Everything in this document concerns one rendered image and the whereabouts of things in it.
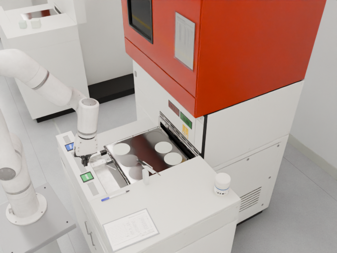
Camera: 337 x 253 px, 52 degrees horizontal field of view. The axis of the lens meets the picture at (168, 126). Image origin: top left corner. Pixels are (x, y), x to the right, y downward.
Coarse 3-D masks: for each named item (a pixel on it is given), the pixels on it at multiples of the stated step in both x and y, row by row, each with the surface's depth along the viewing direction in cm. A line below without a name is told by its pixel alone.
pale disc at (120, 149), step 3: (117, 144) 199; (120, 144) 199; (123, 144) 199; (126, 144) 199; (114, 147) 197; (117, 147) 197; (120, 147) 197; (123, 147) 197; (126, 147) 197; (129, 147) 197; (114, 150) 195; (117, 150) 195; (120, 150) 195; (123, 150) 195; (126, 150) 195; (129, 150) 195; (114, 153) 193; (117, 153) 193; (120, 153) 193; (123, 153) 193; (126, 153) 193
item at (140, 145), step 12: (156, 132) 208; (132, 144) 199; (144, 144) 199; (120, 156) 191; (132, 156) 191; (144, 156) 191; (156, 156) 191; (132, 168) 184; (144, 168) 184; (156, 168) 184; (132, 180) 177
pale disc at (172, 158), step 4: (164, 156) 191; (168, 156) 191; (172, 156) 191; (176, 156) 191; (180, 156) 191; (164, 160) 189; (168, 160) 189; (172, 160) 189; (176, 160) 189; (180, 160) 189; (172, 164) 186; (176, 164) 186
